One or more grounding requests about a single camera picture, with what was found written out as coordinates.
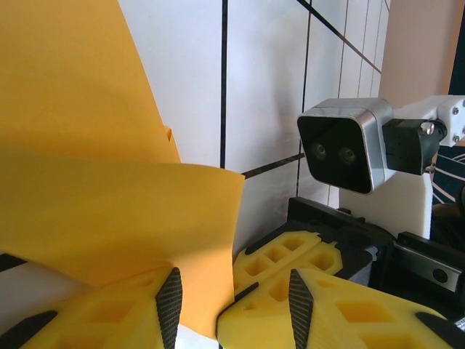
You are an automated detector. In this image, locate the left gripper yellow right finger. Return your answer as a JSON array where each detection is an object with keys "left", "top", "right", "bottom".
[{"left": 217, "top": 268, "right": 465, "bottom": 349}]

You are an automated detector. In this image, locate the orange paper sheet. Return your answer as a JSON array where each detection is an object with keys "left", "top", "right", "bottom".
[{"left": 0, "top": 0, "right": 245, "bottom": 338}]

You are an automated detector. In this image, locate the right wrist camera box silver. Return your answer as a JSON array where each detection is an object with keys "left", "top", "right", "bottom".
[{"left": 296, "top": 97, "right": 396, "bottom": 196}]

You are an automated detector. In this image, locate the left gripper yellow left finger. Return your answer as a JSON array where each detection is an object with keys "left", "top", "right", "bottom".
[{"left": 0, "top": 267, "right": 183, "bottom": 349}]

